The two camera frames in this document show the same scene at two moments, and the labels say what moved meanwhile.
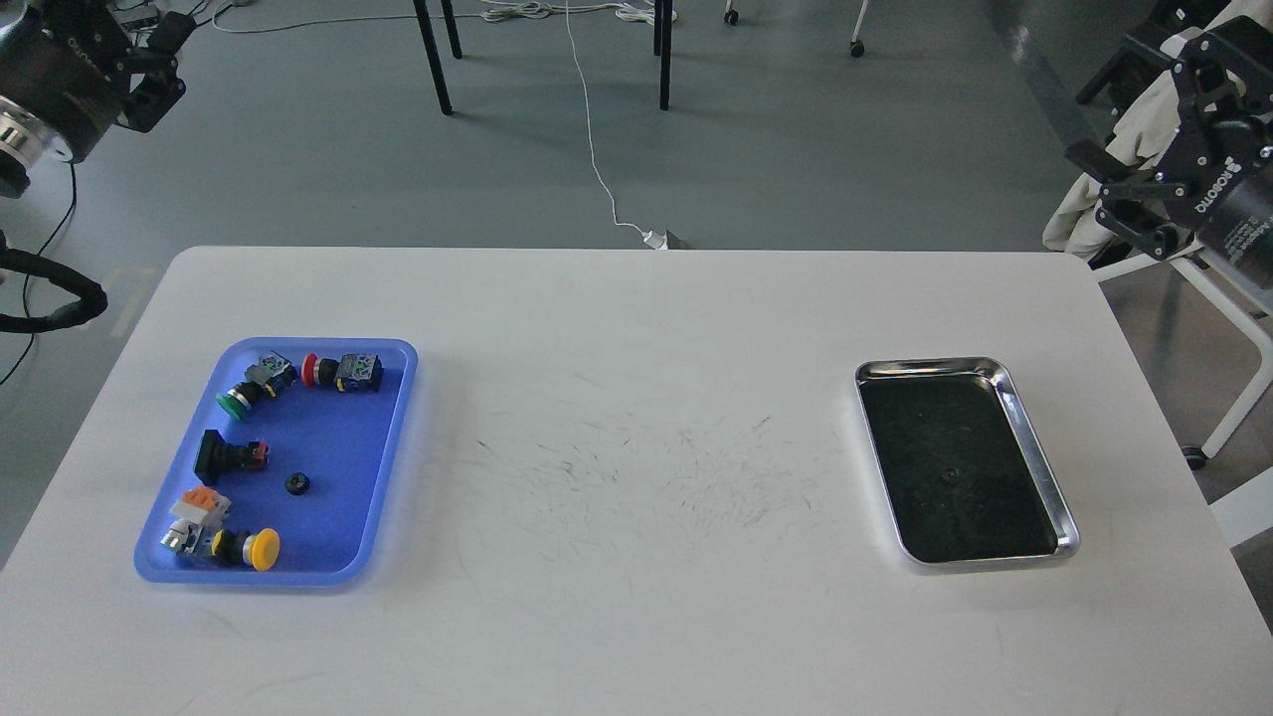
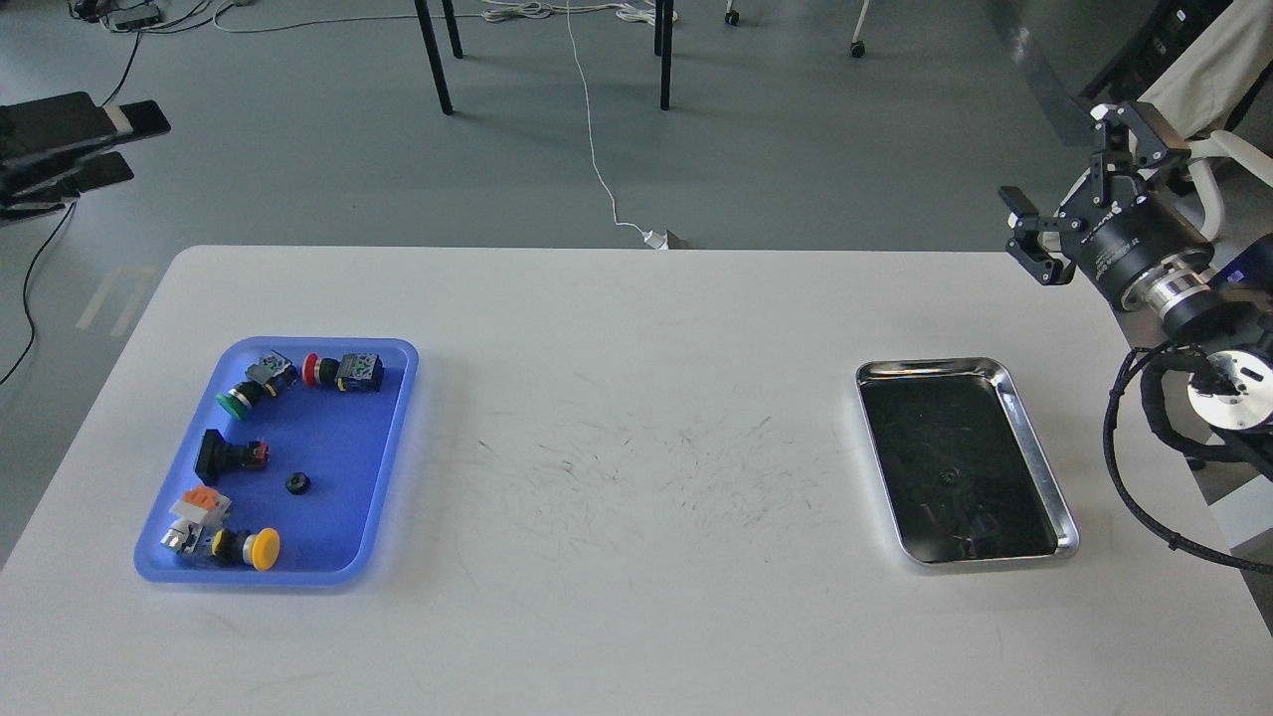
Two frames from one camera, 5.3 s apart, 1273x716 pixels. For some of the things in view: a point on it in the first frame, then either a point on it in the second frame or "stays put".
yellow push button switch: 260,549 stays put
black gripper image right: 1224,85 -> 1139,251
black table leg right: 662,35 stays put
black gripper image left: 62,61 -> 55,193
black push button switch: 216,456 stays put
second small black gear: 297,483 stays put
